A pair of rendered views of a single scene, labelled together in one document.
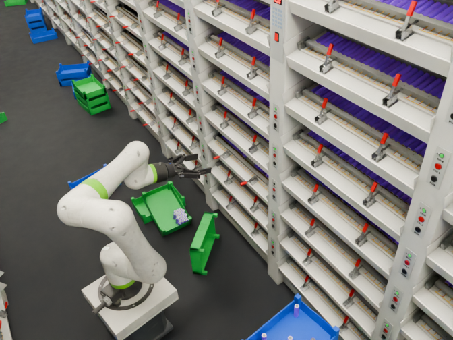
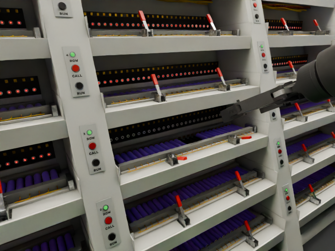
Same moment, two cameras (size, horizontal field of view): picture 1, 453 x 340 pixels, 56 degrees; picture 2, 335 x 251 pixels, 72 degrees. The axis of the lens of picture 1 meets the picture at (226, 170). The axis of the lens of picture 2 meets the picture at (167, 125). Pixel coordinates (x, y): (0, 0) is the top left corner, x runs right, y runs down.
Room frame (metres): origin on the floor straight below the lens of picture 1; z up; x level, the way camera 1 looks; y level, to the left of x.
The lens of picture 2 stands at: (1.89, 0.70, 0.70)
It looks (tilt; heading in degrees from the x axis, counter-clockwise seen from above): 3 degrees down; 270
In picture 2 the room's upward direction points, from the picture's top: 11 degrees counter-clockwise
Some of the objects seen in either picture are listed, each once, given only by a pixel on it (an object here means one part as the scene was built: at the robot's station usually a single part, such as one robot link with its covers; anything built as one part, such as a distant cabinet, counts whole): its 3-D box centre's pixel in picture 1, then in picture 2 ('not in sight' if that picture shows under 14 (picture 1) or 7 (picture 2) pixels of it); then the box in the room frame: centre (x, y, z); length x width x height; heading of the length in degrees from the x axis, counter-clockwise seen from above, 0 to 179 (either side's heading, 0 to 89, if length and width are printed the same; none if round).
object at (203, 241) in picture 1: (205, 242); not in sight; (1.69, 0.15, 0.10); 0.30 x 0.08 x 0.20; 164
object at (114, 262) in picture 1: (121, 264); not in sight; (1.23, 0.48, 0.49); 0.16 x 0.13 x 0.19; 68
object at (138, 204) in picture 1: (158, 202); not in sight; (2.13, 0.46, 0.04); 0.30 x 0.20 x 0.08; 119
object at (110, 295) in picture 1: (115, 291); not in sight; (1.19, 0.53, 0.37); 0.26 x 0.15 x 0.06; 140
